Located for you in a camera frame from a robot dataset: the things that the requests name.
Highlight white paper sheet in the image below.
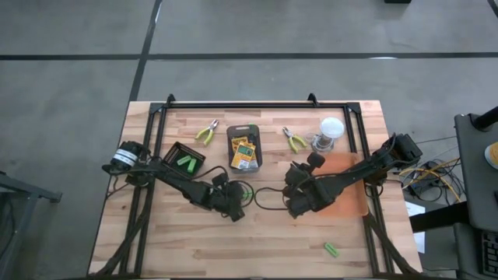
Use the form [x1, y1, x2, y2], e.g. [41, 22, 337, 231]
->
[404, 201, 427, 254]

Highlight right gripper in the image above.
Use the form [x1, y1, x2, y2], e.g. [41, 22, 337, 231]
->
[282, 163, 335, 219]

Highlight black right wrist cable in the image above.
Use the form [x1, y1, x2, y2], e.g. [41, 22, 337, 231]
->
[254, 186, 291, 212]

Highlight black keyboard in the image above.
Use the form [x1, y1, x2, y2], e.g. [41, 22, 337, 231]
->
[480, 231, 498, 278]

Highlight grey plastic bin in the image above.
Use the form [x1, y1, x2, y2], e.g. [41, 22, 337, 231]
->
[226, 124, 263, 173]

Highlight grey metal furniture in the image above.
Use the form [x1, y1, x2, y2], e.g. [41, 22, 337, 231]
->
[0, 170, 63, 280]

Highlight yellow floor cable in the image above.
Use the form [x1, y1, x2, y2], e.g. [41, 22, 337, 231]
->
[400, 157, 464, 203]

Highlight grey equipment cart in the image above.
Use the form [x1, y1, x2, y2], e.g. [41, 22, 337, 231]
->
[453, 112, 498, 280]

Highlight grey floor power box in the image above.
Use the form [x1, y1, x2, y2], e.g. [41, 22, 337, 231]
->
[412, 180, 433, 198]

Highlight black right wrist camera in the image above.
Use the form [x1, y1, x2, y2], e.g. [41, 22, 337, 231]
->
[307, 152, 326, 170]

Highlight orange translucent bin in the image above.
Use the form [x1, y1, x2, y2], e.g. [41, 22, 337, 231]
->
[313, 152, 369, 218]

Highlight yellow-handled pliers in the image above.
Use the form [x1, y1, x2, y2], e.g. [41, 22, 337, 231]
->
[282, 126, 308, 154]
[195, 119, 220, 147]

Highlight black mesh basket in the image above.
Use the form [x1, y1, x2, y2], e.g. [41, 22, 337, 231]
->
[162, 141, 207, 179]

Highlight black pole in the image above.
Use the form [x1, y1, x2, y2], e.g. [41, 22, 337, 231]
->
[470, 107, 498, 131]

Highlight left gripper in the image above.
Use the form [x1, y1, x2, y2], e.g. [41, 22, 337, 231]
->
[209, 181, 250, 223]

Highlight black floor beam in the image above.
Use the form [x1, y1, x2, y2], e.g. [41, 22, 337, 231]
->
[409, 201, 470, 233]

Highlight yellow round object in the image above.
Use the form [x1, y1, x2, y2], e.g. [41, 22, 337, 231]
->
[484, 142, 498, 170]

